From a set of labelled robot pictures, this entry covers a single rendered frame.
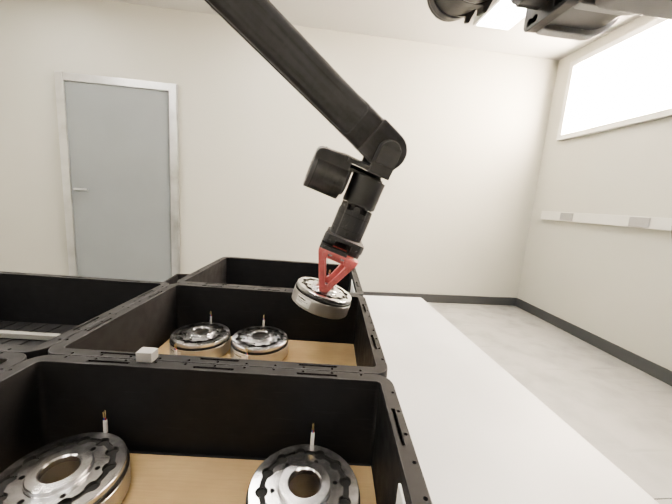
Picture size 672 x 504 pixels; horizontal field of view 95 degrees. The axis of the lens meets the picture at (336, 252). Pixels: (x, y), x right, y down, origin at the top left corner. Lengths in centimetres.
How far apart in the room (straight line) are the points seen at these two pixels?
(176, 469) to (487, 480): 46
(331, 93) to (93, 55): 374
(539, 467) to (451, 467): 16
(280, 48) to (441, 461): 68
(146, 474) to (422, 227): 344
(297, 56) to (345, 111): 9
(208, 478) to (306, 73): 50
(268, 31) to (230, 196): 304
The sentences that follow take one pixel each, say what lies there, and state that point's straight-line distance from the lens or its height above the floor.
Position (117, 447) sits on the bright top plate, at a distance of 43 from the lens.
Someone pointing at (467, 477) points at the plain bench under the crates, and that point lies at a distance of 65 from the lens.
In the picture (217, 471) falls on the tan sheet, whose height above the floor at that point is 83.
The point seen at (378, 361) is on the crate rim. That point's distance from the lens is 41.
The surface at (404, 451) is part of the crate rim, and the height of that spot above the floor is 93.
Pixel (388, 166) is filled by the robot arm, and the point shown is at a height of 118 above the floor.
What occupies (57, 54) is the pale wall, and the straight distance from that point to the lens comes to 429.
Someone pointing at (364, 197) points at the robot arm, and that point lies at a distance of 50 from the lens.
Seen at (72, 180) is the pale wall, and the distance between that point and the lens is 407.
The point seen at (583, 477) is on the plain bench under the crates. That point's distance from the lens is 76.
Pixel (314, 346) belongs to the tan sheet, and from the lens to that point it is 65.
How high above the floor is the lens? 112
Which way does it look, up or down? 10 degrees down
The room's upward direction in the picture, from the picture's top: 4 degrees clockwise
